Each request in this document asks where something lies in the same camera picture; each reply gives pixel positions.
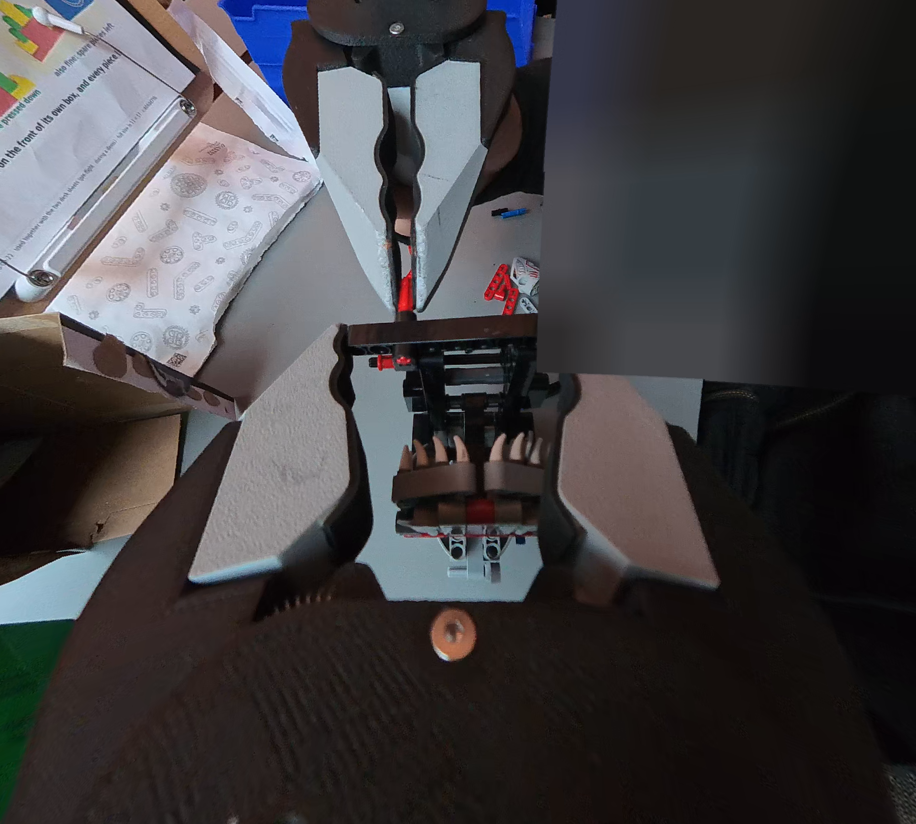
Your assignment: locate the patterned paper bag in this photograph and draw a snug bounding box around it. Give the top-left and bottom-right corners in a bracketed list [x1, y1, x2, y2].
[46, 122, 324, 376]

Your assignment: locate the long black toy beam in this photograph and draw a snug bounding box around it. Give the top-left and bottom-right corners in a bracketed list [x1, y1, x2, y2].
[347, 317, 540, 350]

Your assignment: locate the printed instruction sheet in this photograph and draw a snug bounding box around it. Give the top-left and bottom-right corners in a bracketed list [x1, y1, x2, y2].
[0, 0, 199, 283]

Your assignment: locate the person's right hand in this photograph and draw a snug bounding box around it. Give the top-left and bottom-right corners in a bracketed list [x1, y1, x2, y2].
[487, 59, 552, 172]

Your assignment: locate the green plastic bin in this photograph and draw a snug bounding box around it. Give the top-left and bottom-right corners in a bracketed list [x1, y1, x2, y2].
[0, 618, 74, 769]

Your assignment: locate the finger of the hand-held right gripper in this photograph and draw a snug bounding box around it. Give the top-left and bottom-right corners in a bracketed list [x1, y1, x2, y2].
[315, 67, 399, 312]
[409, 61, 489, 312]

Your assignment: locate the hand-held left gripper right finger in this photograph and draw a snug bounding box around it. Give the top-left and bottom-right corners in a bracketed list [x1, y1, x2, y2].
[542, 373, 720, 607]

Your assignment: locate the clear acrylic holder bar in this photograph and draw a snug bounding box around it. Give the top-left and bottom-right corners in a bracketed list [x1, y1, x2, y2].
[14, 93, 199, 304]

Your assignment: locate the instruction sheet on clipboard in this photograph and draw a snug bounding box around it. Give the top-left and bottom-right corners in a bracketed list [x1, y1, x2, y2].
[0, 0, 217, 319]

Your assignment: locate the person's black jacket torso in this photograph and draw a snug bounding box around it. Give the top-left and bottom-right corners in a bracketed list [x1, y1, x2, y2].
[697, 381, 916, 762]

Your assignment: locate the grey red toy brick model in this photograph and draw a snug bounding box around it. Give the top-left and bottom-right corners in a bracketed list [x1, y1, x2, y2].
[347, 316, 557, 587]

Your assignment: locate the cardboard toy set box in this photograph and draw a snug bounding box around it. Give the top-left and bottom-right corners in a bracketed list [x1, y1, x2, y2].
[0, 312, 242, 587]

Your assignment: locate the plain white paper bag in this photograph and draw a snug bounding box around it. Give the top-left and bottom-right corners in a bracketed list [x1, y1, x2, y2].
[168, 0, 317, 165]

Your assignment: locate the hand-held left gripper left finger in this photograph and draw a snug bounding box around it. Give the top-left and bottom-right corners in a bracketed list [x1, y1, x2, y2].
[187, 324, 375, 587]

